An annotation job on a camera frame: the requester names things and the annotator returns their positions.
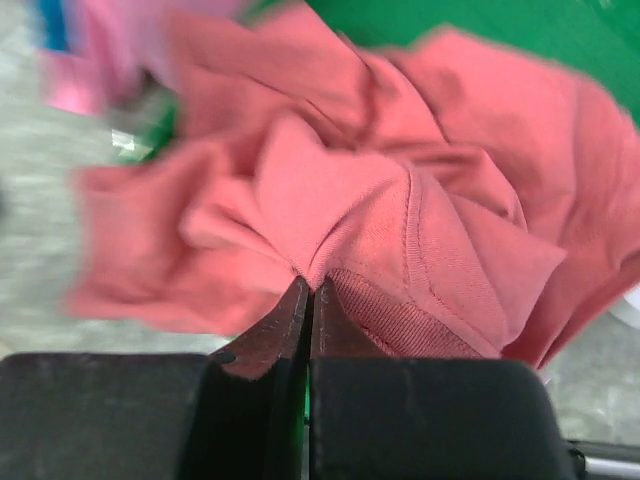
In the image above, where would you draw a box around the green plastic tray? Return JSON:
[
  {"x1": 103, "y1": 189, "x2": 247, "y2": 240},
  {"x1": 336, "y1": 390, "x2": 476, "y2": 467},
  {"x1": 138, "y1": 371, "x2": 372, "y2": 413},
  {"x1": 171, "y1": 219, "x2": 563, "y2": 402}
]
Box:
[{"x1": 153, "y1": 1, "x2": 639, "y2": 170}]

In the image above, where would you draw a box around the salmon red t shirt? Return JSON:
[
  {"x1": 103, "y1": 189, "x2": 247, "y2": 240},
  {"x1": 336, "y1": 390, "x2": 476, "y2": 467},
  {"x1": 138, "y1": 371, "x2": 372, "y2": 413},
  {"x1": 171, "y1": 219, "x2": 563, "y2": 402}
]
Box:
[{"x1": 67, "y1": 5, "x2": 639, "y2": 367}]

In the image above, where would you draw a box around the teal blue hanging shirt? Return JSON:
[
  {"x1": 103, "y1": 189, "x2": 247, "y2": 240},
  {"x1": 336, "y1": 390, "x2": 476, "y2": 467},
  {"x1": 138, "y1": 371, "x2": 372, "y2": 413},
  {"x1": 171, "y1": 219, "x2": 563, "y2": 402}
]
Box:
[{"x1": 39, "y1": 0, "x2": 71, "y2": 53}]

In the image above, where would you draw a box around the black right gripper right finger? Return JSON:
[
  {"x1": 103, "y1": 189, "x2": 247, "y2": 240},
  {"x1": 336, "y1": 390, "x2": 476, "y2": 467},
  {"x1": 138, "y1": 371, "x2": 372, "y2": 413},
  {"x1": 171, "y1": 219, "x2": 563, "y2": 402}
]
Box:
[{"x1": 310, "y1": 277, "x2": 385, "y2": 360}]

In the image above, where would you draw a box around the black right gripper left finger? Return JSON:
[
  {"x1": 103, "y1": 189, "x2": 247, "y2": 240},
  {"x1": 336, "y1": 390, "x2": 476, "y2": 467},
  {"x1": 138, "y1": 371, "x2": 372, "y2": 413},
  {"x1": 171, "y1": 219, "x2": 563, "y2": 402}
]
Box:
[{"x1": 209, "y1": 276, "x2": 309, "y2": 380}]

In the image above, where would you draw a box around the pink hanging t shirt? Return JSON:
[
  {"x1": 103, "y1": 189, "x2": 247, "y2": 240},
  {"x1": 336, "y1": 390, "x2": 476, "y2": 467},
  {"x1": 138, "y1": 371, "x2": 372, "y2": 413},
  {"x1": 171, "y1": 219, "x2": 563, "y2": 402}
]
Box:
[{"x1": 39, "y1": 0, "x2": 251, "y2": 116}]

